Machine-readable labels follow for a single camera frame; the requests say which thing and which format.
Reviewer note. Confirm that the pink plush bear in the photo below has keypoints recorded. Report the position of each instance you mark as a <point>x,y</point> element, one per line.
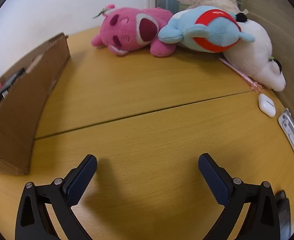
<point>127,30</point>

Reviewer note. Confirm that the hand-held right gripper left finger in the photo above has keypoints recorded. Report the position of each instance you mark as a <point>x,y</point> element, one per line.
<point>82,180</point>

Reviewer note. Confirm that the light blue plush toy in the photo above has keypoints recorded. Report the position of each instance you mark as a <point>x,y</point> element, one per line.
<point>224,27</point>

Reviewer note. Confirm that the brown cardboard box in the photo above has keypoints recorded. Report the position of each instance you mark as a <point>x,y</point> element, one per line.
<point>24,110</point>

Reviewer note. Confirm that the pink pen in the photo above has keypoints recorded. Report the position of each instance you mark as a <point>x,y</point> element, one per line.
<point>239,73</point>

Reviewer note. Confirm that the black power adapter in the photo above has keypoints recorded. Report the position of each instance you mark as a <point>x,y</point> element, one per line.
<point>13,78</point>

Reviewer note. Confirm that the white plush dog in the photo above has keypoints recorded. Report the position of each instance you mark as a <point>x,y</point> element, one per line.
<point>254,55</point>

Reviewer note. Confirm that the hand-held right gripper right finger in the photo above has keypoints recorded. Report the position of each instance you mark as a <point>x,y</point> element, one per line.
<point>213,180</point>

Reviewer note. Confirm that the dark grey object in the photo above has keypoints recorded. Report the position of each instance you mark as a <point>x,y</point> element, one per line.
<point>284,210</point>

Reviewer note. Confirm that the white earbuds case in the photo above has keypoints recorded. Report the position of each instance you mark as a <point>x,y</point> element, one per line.
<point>266,105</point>

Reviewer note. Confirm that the light grey rectangular device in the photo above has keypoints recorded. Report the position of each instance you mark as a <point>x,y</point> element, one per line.
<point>293,135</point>

